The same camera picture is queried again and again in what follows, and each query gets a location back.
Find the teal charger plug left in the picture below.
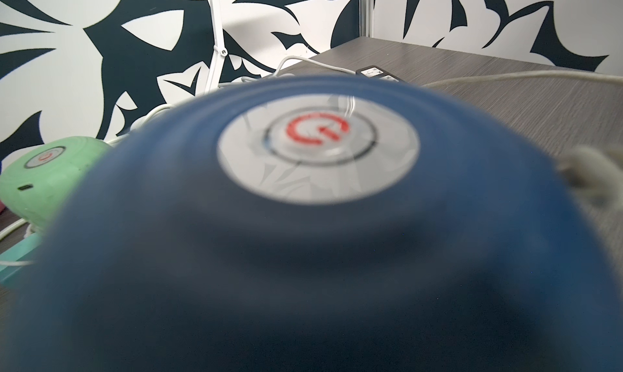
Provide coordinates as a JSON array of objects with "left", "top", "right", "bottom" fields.
[{"left": 1, "top": 233, "right": 42, "bottom": 288}]

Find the white desk lamp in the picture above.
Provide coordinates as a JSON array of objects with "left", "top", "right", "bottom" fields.
[{"left": 204, "top": 0, "right": 228, "bottom": 94}]

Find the green meat grinder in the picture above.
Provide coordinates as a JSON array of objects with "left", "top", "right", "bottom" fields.
[{"left": 1, "top": 137, "right": 111, "bottom": 231}]

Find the black power strip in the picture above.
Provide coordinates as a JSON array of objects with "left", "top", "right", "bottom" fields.
[{"left": 355, "top": 65, "right": 403, "bottom": 82}]

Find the white usb cable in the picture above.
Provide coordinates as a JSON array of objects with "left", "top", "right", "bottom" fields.
[{"left": 420, "top": 68, "right": 623, "bottom": 212}]

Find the blue meat grinder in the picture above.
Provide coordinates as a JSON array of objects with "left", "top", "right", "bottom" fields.
[{"left": 6, "top": 77, "right": 622, "bottom": 371}]

